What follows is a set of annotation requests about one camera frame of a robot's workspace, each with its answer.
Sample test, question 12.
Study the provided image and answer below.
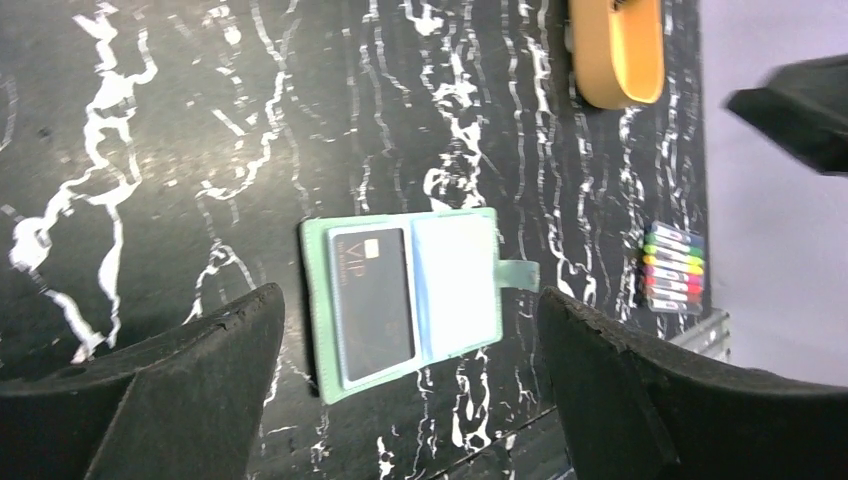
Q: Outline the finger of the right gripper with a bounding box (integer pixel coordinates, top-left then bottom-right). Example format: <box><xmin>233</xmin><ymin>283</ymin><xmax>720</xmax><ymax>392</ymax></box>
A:
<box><xmin>725</xmin><ymin>54</ymin><xmax>847</xmax><ymax>176</ymax></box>

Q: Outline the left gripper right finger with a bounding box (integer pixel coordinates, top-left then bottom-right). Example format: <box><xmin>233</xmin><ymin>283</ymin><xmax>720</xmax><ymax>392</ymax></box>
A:
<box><xmin>536</xmin><ymin>288</ymin><xmax>847</xmax><ymax>479</ymax></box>

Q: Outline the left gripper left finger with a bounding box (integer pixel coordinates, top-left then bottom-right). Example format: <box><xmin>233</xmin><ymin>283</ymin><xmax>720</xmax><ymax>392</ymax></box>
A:
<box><xmin>1</xmin><ymin>283</ymin><xmax>285</xmax><ymax>479</ymax></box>

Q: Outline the black VIP credit card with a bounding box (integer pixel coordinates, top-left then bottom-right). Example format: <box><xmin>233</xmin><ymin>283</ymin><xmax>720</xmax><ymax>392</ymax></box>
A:
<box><xmin>328</xmin><ymin>227</ymin><xmax>418</xmax><ymax>384</ymax></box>

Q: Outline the green card holder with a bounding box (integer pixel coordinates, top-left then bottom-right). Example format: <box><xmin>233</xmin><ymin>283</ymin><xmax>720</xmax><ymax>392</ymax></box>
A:
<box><xmin>299</xmin><ymin>207</ymin><xmax>540</xmax><ymax>404</ymax></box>

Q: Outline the pack of coloured markers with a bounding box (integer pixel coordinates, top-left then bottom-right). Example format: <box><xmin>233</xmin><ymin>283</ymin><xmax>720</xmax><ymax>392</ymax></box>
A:
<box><xmin>641</xmin><ymin>221</ymin><xmax>706</xmax><ymax>315</ymax></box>

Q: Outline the orange oval tray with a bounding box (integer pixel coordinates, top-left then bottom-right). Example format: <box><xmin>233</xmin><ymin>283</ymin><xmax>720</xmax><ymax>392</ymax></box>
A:
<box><xmin>568</xmin><ymin>0</ymin><xmax>665</xmax><ymax>110</ymax></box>

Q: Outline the aluminium frame rail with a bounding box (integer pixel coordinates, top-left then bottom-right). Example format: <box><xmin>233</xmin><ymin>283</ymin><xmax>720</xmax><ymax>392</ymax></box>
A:
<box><xmin>670</xmin><ymin>309</ymin><xmax>731</xmax><ymax>363</ymax></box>

